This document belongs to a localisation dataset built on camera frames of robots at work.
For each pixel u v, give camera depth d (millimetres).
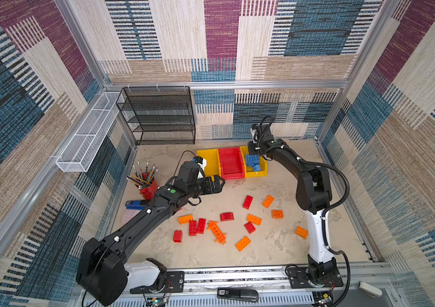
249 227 854
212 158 1079
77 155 700
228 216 893
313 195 595
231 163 1052
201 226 870
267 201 943
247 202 937
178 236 836
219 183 706
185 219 871
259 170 1003
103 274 388
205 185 696
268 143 767
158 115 1108
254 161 1053
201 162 731
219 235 834
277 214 900
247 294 664
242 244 817
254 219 890
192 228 847
